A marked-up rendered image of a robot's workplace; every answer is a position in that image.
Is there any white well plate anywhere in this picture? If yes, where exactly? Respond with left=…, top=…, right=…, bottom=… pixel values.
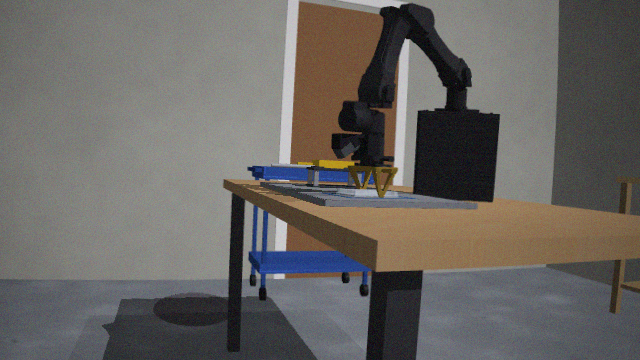
left=336, top=189, right=398, bottom=198

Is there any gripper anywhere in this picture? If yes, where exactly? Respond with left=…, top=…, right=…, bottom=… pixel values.
left=348, top=134, right=398, bottom=197

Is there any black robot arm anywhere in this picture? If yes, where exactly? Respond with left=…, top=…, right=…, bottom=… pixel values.
left=331, top=3, right=480, bottom=159

